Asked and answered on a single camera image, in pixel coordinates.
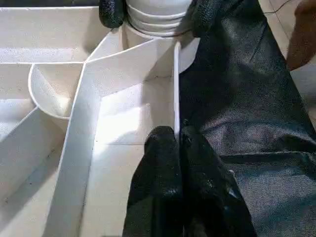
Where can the black glossy mat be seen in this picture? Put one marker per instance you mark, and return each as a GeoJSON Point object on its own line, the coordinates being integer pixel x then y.
{"type": "Point", "coordinates": [247, 111]}

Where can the white plastic table leg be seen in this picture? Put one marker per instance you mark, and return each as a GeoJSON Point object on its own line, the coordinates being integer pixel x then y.
{"type": "Point", "coordinates": [158, 14]}

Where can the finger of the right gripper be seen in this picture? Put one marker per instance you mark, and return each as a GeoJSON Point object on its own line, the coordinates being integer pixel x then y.
{"type": "Point", "coordinates": [112, 12]}
{"type": "Point", "coordinates": [209, 14]}

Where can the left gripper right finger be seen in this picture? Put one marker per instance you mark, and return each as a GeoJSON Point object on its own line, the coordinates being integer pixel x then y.
{"type": "Point", "coordinates": [209, 197]}

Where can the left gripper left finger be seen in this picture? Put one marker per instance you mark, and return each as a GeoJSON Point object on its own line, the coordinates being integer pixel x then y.
{"type": "Point", "coordinates": [155, 185]}

